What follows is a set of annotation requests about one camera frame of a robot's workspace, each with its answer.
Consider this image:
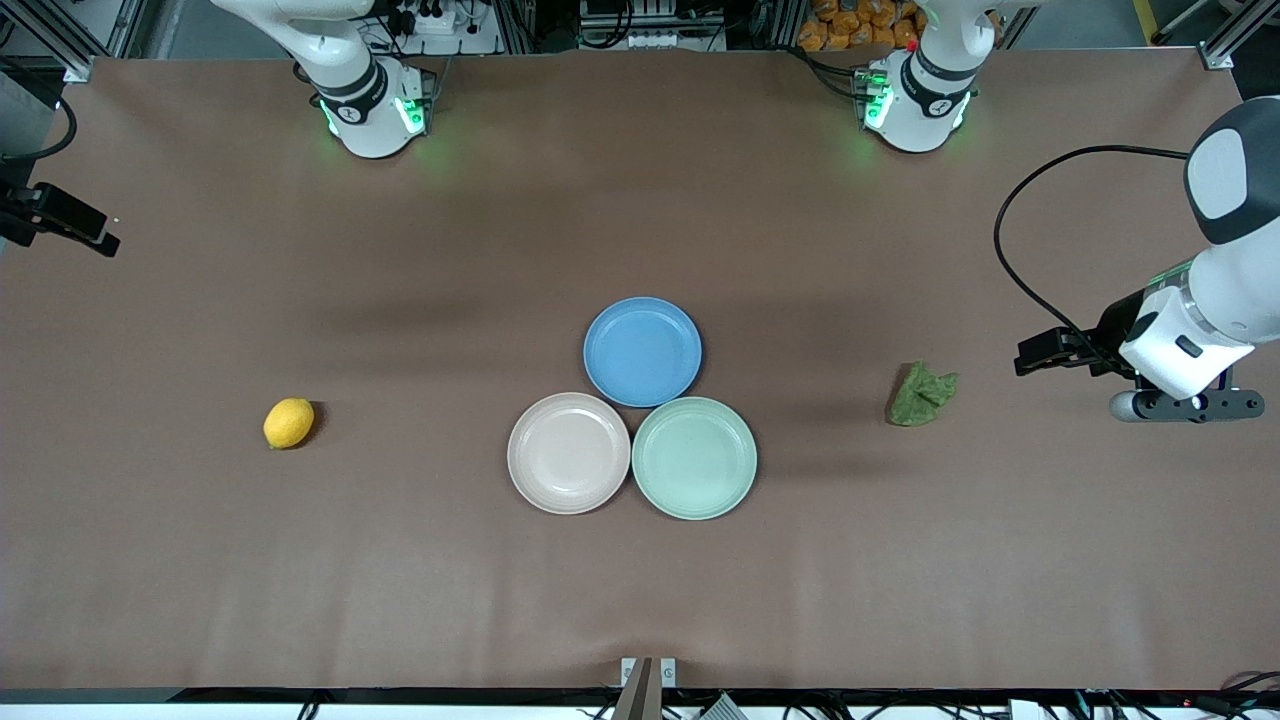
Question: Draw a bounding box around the green lettuce leaf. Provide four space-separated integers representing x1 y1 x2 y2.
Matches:
888 361 959 428

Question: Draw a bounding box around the yellow lemon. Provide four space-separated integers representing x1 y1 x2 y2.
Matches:
263 398 316 451

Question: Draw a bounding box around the pale green plate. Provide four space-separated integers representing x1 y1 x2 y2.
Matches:
631 396 759 522

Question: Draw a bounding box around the orange snack bag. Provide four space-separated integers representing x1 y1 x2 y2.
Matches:
797 0 926 53

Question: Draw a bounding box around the blue plate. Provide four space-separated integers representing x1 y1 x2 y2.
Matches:
583 297 703 409

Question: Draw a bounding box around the beige plate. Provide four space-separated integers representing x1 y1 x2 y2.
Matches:
507 392 632 516

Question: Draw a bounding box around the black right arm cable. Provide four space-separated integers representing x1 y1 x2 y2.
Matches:
0 98 80 163

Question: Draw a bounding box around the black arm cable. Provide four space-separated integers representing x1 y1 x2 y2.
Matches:
0 98 80 163
993 145 1191 346

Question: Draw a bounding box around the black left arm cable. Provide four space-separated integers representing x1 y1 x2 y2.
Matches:
993 145 1191 346

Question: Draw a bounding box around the aluminium frame profile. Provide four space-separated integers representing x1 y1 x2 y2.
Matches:
1200 0 1280 71
0 0 96 83

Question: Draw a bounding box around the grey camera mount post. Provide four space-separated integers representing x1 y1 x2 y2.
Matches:
612 657 656 720

